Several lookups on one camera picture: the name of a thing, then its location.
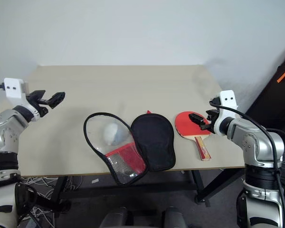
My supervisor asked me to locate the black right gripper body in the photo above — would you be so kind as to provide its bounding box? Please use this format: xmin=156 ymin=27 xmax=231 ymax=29
xmin=205 ymin=108 xmax=220 ymax=133

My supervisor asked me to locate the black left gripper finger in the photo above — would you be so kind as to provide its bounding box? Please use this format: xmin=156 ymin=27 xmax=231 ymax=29
xmin=28 ymin=90 xmax=46 ymax=101
xmin=47 ymin=91 xmax=66 ymax=110

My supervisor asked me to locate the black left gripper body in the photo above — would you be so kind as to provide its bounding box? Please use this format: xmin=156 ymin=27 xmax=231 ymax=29
xmin=26 ymin=95 xmax=50 ymax=117

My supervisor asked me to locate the red table tennis paddle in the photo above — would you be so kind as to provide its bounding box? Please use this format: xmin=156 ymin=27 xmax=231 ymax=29
xmin=174 ymin=111 xmax=212 ymax=162

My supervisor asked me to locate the black red paddle case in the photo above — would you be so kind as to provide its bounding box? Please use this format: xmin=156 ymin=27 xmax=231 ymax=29
xmin=83 ymin=109 xmax=176 ymax=187

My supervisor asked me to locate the dark grey rounded shape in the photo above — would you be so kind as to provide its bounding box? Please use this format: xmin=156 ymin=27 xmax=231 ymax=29
xmin=162 ymin=206 xmax=188 ymax=228
xmin=98 ymin=206 xmax=133 ymax=228

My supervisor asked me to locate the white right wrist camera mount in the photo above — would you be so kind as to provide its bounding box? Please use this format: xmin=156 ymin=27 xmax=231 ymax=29
xmin=213 ymin=89 xmax=238 ymax=134

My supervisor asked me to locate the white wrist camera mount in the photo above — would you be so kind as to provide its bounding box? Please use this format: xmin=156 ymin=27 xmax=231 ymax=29
xmin=3 ymin=77 xmax=41 ymax=122
xmin=213 ymin=89 xmax=238 ymax=134

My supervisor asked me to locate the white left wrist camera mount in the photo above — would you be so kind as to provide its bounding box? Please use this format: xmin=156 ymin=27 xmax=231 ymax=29
xmin=3 ymin=77 xmax=41 ymax=122

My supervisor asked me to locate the black metal table frame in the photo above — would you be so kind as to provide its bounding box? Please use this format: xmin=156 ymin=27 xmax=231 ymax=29
xmin=51 ymin=169 xmax=247 ymax=208

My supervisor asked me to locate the white cable tangle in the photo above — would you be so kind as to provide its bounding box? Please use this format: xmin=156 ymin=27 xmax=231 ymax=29
xmin=19 ymin=206 xmax=52 ymax=228
xmin=21 ymin=175 xmax=84 ymax=193

